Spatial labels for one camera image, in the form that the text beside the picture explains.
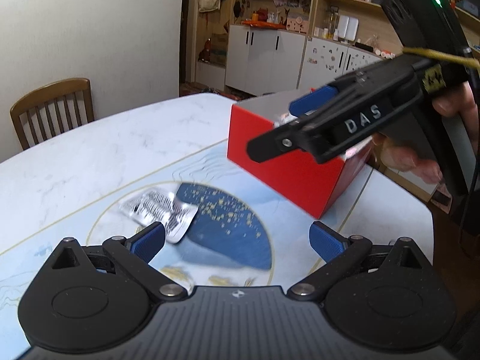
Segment person's right hand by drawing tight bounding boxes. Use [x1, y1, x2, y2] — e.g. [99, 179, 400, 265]
[373, 82, 479, 185]

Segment red and white cardboard box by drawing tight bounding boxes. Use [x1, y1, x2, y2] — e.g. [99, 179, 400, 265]
[227, 89, 373, 219]

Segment silver foil packet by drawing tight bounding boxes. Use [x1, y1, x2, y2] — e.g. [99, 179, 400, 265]
[120, 188, 199, 244]

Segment white storage cabinets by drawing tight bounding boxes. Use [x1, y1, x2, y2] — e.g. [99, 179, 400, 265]
[224, 0, 402, 96]

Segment blue patterned table mat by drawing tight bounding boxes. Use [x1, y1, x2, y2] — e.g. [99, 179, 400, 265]
[0, 136, 376, 331]

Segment brown wooden chair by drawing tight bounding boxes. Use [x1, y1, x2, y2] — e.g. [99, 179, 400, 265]
[10, 78, 95, 150]

